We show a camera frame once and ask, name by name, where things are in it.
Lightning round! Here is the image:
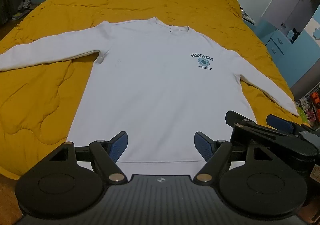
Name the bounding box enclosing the white and blue wardrobe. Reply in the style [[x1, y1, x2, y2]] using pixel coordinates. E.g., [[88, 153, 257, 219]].
[[257, 0, 320, 89]]

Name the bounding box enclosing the yellow shoe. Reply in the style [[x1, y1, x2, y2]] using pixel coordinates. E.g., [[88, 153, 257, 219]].
[[11, 10, 25, 21]]

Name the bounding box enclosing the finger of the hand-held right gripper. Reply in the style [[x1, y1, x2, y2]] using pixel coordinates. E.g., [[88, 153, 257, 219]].
[[266, 114, 320, 138], [225, 110, 257, 128]]

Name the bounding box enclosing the pile of colourful toys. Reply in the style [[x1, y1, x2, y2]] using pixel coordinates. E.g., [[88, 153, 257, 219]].
[[294, 91, 320, 127]]

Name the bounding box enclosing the dark cloth in wardrobe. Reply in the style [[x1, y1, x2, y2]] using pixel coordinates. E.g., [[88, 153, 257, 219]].
[[287, 28, 301, 43]]

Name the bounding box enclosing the white sneaker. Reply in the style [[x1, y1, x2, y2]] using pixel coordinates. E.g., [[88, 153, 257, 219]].
[[17, 0, 32, 11]]

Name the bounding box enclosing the pair of grey sneakers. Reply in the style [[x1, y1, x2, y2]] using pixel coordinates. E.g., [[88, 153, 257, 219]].
[[239, 6, 256, 26]]

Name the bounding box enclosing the blue drawer cabinet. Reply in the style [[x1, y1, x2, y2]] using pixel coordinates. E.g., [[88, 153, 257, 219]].
[[264, 29, 292, 63]]

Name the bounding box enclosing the white long-sleeve sweatshirt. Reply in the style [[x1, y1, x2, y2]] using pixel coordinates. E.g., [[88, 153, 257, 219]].
[[0, 16, 300, 174]]

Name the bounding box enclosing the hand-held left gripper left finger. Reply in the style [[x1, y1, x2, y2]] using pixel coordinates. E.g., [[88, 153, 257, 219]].
[[49, 131, 129, 183]]

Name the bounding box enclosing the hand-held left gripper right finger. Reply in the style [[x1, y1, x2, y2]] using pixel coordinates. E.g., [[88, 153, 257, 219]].
[[194, 131, 272, 183]]

